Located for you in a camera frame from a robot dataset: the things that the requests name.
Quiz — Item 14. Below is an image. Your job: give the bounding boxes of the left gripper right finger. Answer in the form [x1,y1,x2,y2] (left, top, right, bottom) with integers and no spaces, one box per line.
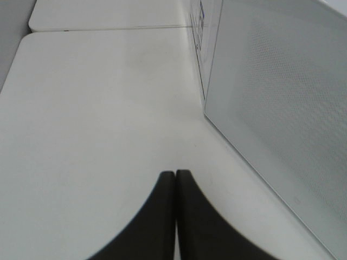
[176,170,274,259]

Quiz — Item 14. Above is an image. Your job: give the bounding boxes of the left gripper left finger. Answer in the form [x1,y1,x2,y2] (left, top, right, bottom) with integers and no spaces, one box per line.
[90,171,175,259]

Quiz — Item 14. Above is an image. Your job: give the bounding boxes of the white microwave oven body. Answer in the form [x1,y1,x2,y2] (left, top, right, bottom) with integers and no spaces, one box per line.
[189,0,223,99]

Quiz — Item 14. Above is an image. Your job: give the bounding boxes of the white microwave door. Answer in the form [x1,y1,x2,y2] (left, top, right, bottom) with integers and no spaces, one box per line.
[204,1,346,259]

